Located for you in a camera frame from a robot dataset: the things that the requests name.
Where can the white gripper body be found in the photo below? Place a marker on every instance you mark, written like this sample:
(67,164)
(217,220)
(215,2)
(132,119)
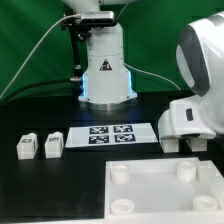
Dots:
(183,120)

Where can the white square tabletop tray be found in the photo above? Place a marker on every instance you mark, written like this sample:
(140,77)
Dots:
(163,191)

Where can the grey camera on stand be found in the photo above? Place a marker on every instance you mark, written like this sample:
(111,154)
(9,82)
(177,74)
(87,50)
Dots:
(97,17)

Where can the black camera stand pole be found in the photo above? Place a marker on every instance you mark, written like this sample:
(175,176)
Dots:
(76,50)

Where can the white sheet with markers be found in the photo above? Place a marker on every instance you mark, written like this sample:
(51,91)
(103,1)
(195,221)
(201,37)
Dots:
(110,135)

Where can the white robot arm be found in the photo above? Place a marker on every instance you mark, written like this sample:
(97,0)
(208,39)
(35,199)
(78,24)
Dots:
(199,57)

